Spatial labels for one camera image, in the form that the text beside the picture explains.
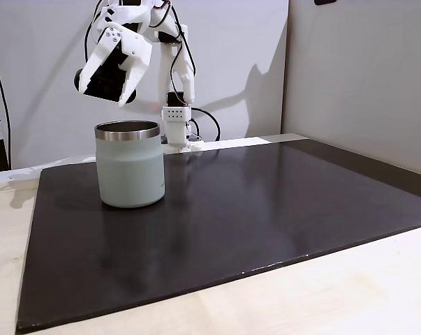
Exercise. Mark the pale green steel cup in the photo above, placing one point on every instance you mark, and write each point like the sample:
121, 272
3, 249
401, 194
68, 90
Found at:
130, 167

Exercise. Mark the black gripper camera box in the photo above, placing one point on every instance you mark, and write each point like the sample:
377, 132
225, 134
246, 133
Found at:
105, 82

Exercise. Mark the black wall fixture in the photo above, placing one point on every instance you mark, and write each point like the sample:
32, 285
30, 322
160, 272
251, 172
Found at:
325, 2

